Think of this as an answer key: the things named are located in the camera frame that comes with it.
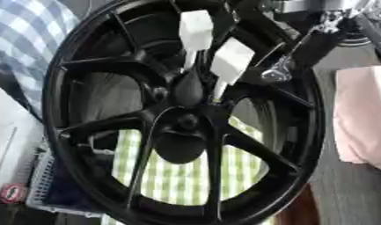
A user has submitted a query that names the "pink cloth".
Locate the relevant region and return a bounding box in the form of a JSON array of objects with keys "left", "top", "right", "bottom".
[{"left": 332, "top": 65, "right": 381, "bottom": 172}]

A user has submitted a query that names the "black spoked wheel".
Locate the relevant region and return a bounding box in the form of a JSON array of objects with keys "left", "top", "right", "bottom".
[{"left": 40, "top": 0, "right": 327, "bottom": 225}]

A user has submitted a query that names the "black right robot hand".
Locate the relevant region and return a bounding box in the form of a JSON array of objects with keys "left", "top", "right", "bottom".
[{"left": 259, "top": 12, "right": 360, "bottom": 83}]

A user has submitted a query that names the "black round object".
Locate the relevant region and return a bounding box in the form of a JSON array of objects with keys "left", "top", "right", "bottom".
[{"left": 153, "top": 131, "right": 209, "bottom": 165}]

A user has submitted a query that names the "blue white checked cloth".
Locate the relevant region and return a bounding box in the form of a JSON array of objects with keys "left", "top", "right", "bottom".
[{"left": 0, "top": 0, "right": 83, "bottom": 119}]

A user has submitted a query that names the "white box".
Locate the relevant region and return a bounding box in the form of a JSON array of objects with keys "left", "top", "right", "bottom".
[{"left": 0, "top": 84, "right": 48, "bottom": 204}]

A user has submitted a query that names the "white pin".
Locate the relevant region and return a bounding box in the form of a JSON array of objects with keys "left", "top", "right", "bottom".
[{"left": 178, "top": 10, "right": 216, "bottom": 71}]

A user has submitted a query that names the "grey pierced basket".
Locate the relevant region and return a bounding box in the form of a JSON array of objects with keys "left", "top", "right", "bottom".
[{"left": 24, "top": 140, "right": 106, "bottom": 218}]

